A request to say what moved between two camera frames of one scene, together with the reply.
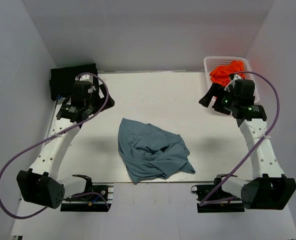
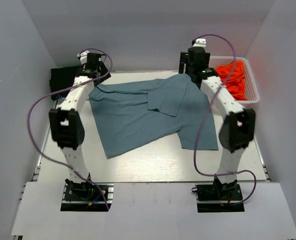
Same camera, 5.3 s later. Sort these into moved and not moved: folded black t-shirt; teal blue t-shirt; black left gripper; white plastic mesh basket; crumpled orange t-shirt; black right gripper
Moved: teal blue t-shirt; black left gripper; black right gripper
Not moved: folded black t-shirt; crumpled orange t-shirt; white plastic mesh basket
